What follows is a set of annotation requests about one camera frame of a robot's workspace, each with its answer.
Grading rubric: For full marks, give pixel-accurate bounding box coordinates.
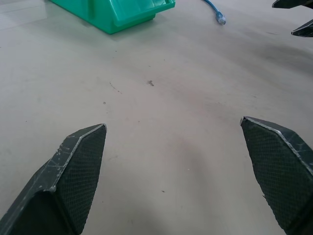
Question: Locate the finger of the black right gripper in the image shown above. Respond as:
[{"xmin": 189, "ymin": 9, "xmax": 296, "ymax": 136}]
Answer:
[
  {"xmin": 291, "ymin": 19, "xmax": 313, "ymax": 38},
  {"xmin": 271, "ymin": 0, "xmax": 313, "ymax": 9}
]

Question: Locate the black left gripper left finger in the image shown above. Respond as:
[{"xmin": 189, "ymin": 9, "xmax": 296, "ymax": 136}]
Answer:
[{"xmin": 0, "ymin": 123, "xmax": 108, "ymax": 235}]

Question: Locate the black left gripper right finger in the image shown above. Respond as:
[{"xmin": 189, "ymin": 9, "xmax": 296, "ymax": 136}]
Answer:
[{"xmin": 240, "ymin": 116, "xmax": 313, "ymax": 235}]

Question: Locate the green plastic storage bin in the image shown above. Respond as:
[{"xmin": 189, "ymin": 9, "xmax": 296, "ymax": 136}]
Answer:
[{"xmin": 48, "ymin": 0, "xmax": 177, "ymax": 35}]

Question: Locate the blue Ethernet cable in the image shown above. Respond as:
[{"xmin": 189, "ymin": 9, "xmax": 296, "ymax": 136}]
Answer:
[{"xmin": 201, "ymin": 0, "xmax": 227, "ymax": 25}]

